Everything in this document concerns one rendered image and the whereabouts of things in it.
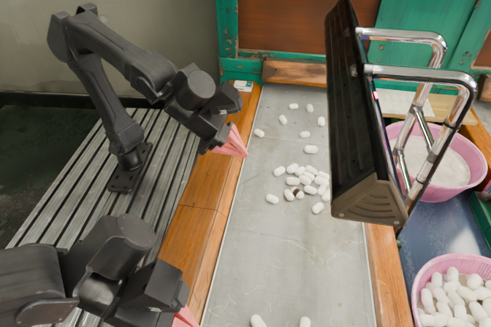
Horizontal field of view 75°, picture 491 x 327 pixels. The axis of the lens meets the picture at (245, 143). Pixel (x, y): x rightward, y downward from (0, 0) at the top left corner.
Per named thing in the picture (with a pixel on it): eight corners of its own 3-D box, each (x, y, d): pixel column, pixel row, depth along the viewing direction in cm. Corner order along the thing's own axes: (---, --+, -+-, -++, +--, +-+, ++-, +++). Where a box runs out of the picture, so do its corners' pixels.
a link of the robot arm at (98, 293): (139, 262, 45) (95, 239, 43) (133, 292, 40) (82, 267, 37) (110, 296, 46) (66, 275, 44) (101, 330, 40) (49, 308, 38)
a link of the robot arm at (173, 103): (210, 99, 66) (182, 78, 63) (198, 119, 62) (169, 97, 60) (194, 113, 71) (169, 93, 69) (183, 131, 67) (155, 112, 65)
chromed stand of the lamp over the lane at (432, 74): (311, 243, 75) (354, 70, 46) (313, 180, 90) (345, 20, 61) (397, 255, 72) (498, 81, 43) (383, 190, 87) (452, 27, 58)
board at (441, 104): (360, 114, 98) (362, 112, 98) (356, 90, 110) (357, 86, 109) (476, 125, 94) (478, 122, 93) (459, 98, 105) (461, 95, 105)
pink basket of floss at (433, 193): (432, 230, 77) (448, 205, 71) (350, 165, 95) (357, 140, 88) (490, 185, 88) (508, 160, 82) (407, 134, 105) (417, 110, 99)
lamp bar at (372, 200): (329, 220, 36) (343, 175, 31) (324, 22, 82) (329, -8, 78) (404, 230, 35) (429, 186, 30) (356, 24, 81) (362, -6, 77)
